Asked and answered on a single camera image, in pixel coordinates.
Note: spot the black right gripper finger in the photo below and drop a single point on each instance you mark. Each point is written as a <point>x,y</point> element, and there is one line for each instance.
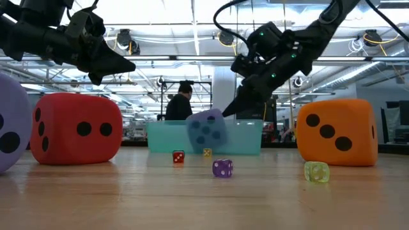
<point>243,96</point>
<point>264,97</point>

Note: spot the purple foam die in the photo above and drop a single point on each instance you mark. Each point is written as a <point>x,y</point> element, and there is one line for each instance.
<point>191,134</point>
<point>16,105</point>

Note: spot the small yellow die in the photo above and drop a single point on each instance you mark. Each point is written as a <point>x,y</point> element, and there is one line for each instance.
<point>207,152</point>

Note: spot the red foam die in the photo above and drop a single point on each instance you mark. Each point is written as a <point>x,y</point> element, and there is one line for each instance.
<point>70,143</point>

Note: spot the small purple die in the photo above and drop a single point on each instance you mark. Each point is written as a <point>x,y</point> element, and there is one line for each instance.
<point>222,168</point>

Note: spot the orange foam die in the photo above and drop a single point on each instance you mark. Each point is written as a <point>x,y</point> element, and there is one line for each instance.
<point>351,115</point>

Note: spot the small red die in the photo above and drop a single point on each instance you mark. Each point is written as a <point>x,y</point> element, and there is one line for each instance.
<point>178,156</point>

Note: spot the small yellow-green translucent die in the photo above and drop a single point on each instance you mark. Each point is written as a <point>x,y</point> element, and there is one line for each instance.
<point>316,172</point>

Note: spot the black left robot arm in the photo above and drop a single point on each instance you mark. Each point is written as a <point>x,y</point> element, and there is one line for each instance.
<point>9,35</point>

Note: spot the black cabinet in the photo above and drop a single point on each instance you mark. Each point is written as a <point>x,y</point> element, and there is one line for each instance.
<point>270,111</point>

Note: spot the long ceiling light bar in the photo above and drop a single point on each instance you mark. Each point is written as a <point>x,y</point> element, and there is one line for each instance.
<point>191,58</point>

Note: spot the person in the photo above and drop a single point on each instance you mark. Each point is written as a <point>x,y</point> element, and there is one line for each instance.
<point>179,108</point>

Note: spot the teal plastic bin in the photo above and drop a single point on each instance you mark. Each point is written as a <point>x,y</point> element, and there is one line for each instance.
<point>166,137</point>

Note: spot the black display screen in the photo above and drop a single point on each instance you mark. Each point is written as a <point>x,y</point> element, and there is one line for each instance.
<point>404,113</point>

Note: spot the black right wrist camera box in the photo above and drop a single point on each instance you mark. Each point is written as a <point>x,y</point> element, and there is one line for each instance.
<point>265,38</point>

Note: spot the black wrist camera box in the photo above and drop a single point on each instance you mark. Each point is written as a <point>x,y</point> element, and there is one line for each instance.
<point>265,38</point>
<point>44,8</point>

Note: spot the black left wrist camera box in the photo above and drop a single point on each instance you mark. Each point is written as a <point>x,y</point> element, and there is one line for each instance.
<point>44,8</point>

